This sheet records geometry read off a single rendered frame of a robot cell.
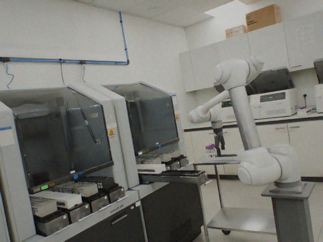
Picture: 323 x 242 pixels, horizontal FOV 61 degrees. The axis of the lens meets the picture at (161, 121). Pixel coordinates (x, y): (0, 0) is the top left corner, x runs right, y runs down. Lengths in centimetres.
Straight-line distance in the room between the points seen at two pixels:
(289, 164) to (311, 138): 230
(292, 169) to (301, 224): 32
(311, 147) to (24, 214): 340
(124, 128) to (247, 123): 94
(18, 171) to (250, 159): 127
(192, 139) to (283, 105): 155
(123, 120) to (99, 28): 187
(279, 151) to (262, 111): 240
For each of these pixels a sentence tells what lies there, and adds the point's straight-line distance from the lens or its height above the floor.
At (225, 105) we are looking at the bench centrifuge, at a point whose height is 117.
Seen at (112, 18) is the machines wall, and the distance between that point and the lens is 397.
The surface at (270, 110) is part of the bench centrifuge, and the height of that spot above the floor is 101.
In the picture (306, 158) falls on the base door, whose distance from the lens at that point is 411.
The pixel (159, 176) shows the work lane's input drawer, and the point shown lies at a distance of 211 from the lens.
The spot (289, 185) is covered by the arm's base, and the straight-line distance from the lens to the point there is 181.
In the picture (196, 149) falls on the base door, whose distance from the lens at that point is 468.
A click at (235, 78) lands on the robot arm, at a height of 141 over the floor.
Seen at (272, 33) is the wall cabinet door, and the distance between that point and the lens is 440.
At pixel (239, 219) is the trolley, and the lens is 252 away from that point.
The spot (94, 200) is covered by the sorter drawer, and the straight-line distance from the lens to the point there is 184.
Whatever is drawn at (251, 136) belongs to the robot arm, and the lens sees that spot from 166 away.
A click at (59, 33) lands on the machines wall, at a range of 336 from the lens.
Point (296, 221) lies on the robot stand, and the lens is 187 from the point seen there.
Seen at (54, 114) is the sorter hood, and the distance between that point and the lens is 177.
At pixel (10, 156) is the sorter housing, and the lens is 166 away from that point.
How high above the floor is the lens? 132
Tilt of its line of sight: 3 degrees down
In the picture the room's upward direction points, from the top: 10 degrees counter-clockwise
